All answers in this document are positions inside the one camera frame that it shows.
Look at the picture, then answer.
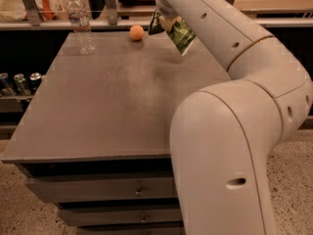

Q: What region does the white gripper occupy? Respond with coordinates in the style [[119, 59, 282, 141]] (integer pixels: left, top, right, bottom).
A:
[[156, 0, 180, 31]]

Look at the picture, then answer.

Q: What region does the green jalapeno chip bag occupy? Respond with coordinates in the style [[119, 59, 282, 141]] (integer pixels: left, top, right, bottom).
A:
[[148, 10, 196, 56]]

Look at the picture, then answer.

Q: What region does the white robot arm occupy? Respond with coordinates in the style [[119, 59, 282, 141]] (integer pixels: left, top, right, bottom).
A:
[[156, 0, 312, 235]]

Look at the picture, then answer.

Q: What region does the white orange plastic bag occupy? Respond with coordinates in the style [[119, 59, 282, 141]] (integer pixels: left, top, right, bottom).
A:
[[0, 0, 63, 25]]

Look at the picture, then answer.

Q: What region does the orange fruit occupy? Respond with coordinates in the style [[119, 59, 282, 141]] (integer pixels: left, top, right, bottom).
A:
[[129, 24, 144, 41]]

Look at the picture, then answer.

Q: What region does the wooden shelf counter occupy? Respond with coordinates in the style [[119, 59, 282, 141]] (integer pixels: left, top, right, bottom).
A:
[[0, 0, 313, 31]]

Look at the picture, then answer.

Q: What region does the clear plastic water bottle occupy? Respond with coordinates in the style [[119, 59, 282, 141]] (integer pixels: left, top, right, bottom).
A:
[[67, 0, 95, 55]]

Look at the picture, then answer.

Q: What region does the grey drawer cabinet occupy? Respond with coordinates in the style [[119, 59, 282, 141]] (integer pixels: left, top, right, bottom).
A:
[[3, 32, 229, 229]]

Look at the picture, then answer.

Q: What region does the right soda can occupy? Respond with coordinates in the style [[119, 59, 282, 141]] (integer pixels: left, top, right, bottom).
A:
[[29, 72, 42, 93]]

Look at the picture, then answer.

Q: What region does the left soda can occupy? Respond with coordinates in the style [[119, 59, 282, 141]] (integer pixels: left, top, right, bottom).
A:
[[0, 72, 17, 96]]

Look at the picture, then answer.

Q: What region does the top grey drawer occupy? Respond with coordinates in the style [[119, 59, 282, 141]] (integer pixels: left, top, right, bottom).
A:
[[26, 177, 177, 203]]

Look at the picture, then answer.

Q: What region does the grey drawer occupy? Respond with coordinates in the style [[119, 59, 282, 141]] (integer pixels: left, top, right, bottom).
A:
[[59, 209, 181, 226], [26, 177, 177, 203], [77, 225, 186, 235]]

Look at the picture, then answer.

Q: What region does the bottom grey drawer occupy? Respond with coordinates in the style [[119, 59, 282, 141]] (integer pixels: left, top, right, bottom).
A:
[[77, 225, 186, 235]]

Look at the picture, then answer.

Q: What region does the middle grey drawer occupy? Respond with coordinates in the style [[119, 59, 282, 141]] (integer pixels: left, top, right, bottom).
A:
[[59, 209, 181, 226]]

